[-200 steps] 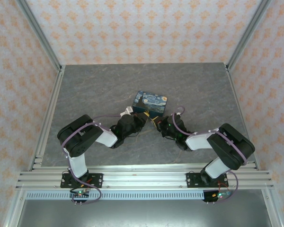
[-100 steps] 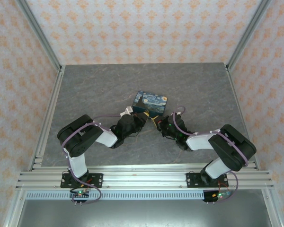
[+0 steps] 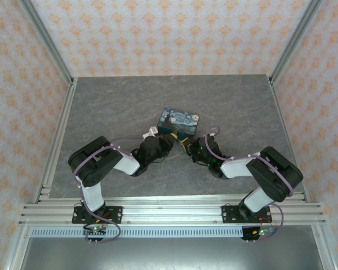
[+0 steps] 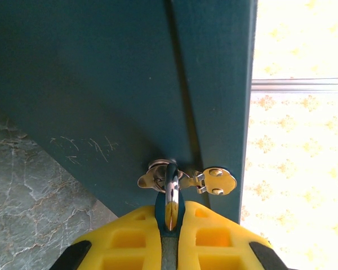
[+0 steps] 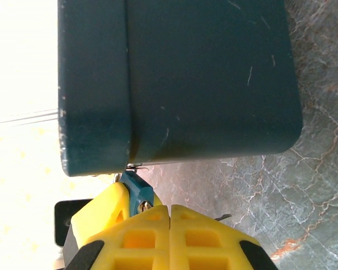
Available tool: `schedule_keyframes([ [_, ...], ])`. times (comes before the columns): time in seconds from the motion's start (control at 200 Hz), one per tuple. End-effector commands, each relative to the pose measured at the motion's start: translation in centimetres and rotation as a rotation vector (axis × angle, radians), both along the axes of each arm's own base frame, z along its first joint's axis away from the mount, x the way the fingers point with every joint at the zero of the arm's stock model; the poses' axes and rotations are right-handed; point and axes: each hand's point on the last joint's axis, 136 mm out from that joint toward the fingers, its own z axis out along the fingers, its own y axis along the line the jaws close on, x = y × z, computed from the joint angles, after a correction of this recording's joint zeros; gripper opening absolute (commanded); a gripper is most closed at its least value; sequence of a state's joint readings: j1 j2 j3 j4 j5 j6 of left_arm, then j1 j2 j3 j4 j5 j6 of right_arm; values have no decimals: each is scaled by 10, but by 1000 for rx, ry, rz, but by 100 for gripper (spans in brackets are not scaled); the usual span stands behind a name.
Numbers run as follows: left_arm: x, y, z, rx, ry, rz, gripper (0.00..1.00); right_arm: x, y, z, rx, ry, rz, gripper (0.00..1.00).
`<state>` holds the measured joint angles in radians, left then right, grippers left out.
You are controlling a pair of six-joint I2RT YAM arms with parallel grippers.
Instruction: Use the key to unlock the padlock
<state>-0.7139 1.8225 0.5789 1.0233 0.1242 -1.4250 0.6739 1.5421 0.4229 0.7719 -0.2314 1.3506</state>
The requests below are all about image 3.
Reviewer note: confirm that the small blue padlock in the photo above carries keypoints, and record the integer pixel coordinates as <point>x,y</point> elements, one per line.
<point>179,135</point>

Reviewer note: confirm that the starry night painted tin box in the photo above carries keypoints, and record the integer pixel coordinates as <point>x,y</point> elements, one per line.
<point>183,119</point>

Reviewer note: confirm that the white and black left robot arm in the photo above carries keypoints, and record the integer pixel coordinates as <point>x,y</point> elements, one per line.
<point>126,166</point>

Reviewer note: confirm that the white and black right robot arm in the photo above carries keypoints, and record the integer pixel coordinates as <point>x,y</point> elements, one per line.
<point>236,168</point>

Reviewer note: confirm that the right circuit board with LEDs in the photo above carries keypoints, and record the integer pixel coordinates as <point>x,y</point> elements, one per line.
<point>259,233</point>

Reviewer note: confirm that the circuit board with leds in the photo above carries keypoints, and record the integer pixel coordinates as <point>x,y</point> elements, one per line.
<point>95,231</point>
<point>259,233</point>

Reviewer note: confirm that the left circuit board with LEDs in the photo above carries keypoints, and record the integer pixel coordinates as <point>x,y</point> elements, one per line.
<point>95,231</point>

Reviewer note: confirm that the grey metal panel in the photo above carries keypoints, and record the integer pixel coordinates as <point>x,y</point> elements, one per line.
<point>171,253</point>

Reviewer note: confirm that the narrow aluminium cross rail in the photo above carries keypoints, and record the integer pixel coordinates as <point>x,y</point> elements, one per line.
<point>171,198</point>

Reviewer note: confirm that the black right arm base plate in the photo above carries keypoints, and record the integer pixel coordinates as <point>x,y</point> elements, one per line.
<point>228,213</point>

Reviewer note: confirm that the wide aluminium cross rail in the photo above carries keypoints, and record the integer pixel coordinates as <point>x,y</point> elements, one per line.
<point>171,215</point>

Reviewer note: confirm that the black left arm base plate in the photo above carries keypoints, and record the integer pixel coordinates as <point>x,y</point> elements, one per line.
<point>115,211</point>

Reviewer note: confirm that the aluminium table side rail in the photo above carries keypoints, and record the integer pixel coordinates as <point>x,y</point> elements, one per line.
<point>284,126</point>
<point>59,132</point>

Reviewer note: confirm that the aluminium frame post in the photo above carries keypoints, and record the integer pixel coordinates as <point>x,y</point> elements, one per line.
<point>47,39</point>
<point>295,39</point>

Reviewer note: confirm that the aluminium frame leg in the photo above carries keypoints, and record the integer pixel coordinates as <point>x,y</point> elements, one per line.
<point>17,250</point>
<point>322,247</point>

